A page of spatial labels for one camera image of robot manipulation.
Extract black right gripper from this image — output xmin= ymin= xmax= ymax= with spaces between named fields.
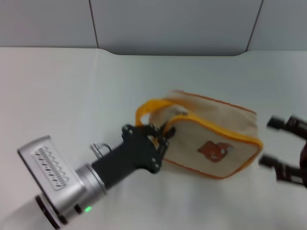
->
xmin=259 ymin=114 xmax=307 ymax=189

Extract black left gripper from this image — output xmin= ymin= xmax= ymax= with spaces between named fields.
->
xmin=92 ymin=123 xmax=177 ymax=190

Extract beige food bag orange trim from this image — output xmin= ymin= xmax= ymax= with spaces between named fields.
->
xmin=135 ymin=90 xmax=264 ymax=180

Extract silver connector plug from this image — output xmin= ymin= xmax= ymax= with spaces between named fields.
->
xmin=90 ymin=142 xmax=111 ymax=159

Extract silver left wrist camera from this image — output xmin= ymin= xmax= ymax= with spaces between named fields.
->
xmin=16 ymin=135 xmax=87 ymax=214

